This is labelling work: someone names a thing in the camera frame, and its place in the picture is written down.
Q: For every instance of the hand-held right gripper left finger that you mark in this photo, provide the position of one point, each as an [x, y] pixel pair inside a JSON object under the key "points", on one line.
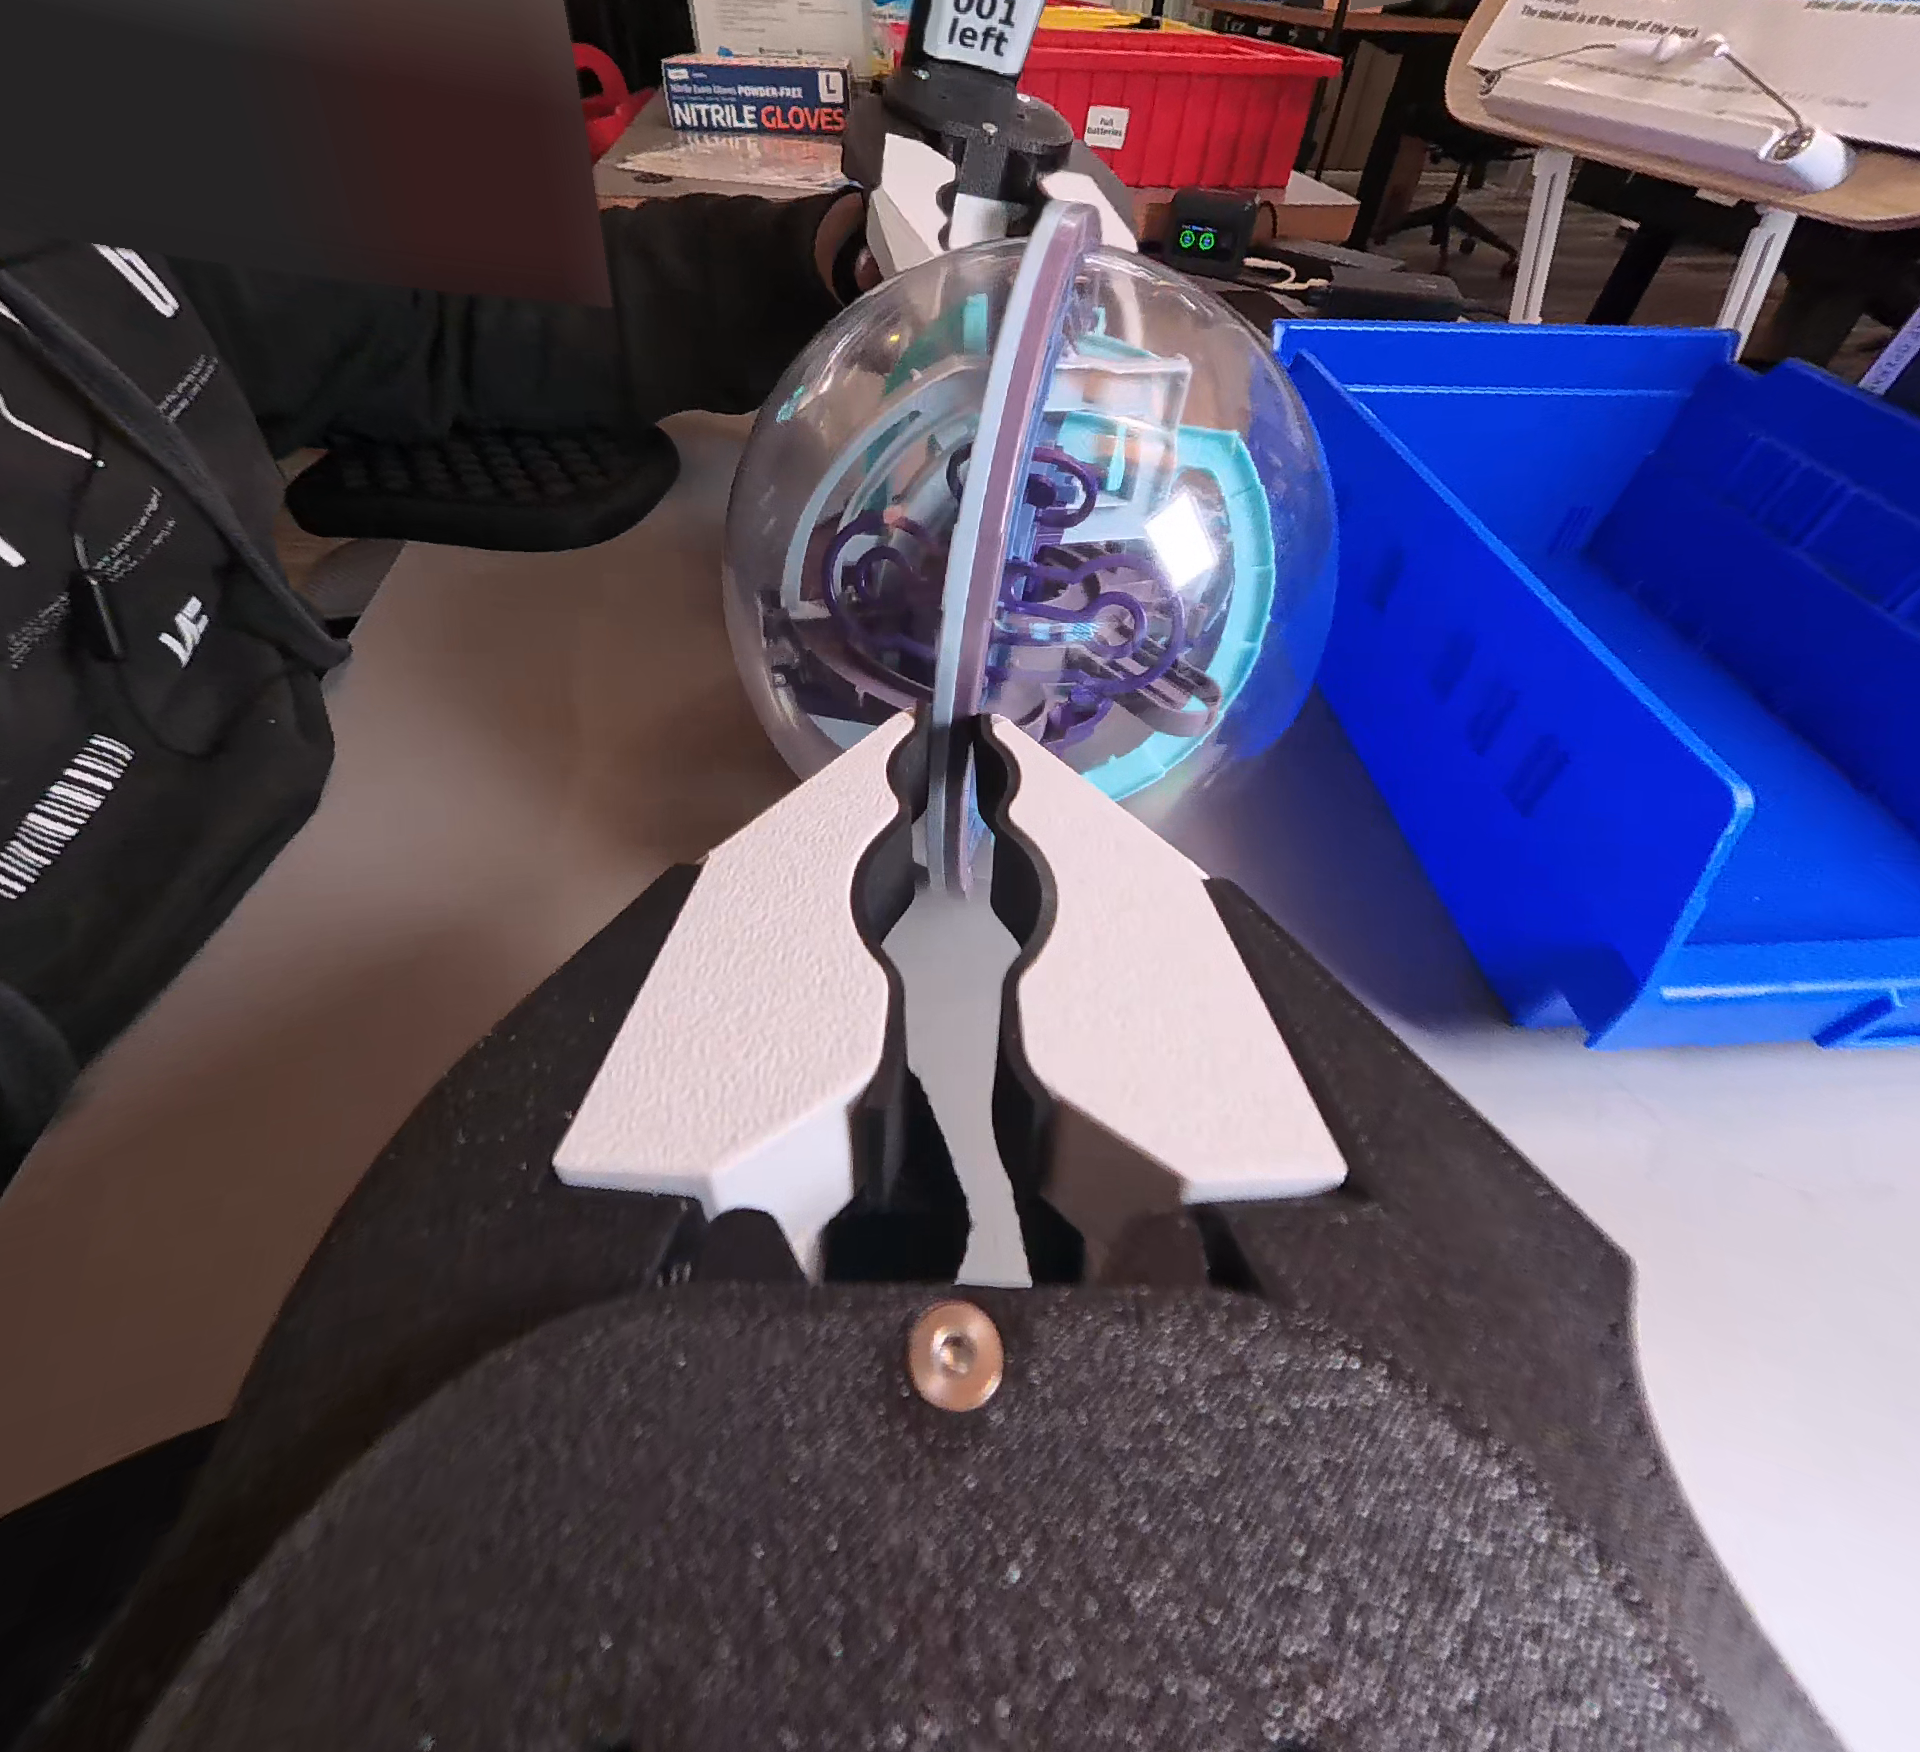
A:
{"points": [[734, 1032]]}

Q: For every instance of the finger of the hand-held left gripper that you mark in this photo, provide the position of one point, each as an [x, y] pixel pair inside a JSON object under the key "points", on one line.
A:
{"points": [[1107, 220], [912, 199]]}

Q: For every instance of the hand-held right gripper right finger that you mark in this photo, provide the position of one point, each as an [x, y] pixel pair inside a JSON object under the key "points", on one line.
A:
{"points": [[1169, 1032]]}

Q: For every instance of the clear plastic maze ball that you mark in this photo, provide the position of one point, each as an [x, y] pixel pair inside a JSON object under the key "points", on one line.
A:
{"points": [[841, 506]]}

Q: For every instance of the person's left forearm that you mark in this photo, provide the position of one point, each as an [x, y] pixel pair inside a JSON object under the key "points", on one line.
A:
{"points": [[676, 311]]}

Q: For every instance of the black charger with green display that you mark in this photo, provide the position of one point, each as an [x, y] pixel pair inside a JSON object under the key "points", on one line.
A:
{"points": [[1219, 236]]}

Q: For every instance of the red plastic bin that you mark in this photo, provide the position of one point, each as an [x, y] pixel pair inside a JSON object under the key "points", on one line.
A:
{"points": [[1202, 103]]}

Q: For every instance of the disposable glove box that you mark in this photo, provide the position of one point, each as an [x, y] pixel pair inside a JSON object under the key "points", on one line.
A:
{"points": [[748, 103]]}

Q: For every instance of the red plastic object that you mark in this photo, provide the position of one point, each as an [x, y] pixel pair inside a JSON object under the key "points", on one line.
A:
{"points": [[616, 103]]}

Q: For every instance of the wooden background desk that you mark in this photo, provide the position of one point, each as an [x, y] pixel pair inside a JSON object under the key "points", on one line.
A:
{"points": [[1396, 22]]}

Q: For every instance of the blue plastic bin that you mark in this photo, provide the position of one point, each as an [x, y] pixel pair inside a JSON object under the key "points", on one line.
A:
{"points": [[1802, 537], [1501, 671]]}

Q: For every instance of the black perforated chair armrest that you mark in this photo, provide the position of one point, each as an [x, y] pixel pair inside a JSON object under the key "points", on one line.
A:
{"points": [[480, 485]]}

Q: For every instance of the instruction sheet on clipboard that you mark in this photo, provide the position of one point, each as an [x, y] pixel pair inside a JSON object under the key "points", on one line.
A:
{"points": [[1652, 126]]}

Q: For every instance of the person's black printed hoodie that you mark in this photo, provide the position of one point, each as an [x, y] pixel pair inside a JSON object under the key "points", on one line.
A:
{"points": [[148, 762]]}

